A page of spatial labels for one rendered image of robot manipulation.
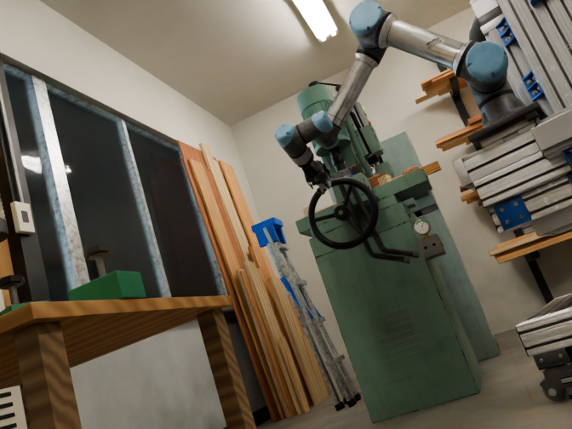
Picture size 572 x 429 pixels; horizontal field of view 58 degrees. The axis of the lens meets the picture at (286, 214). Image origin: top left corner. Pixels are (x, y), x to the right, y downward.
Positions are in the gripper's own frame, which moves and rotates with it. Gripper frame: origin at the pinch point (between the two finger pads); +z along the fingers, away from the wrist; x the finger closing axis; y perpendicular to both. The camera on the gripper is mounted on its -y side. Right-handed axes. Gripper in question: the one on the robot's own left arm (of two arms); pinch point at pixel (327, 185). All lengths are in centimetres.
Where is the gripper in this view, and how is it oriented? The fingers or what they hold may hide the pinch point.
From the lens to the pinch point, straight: 204.8
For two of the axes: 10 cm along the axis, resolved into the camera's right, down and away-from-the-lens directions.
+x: 8.5, -4.5, -2.8
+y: 1.5, 7.1, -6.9
